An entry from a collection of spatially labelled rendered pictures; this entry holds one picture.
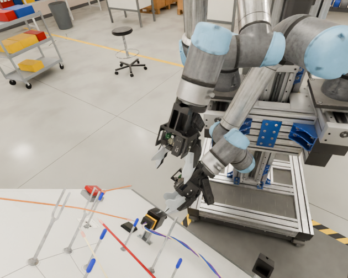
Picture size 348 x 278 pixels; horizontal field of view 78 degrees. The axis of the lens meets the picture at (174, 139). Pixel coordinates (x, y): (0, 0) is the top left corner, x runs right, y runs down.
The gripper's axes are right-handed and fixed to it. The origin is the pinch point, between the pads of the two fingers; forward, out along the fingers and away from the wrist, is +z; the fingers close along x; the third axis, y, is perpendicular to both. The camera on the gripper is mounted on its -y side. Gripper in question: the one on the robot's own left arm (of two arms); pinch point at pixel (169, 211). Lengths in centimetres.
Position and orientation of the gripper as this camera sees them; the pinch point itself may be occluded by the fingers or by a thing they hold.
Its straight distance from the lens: 77.3
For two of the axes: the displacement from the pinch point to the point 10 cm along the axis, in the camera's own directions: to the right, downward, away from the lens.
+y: -6.7, -5.9, -4.5
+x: 2.4, 3.9, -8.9
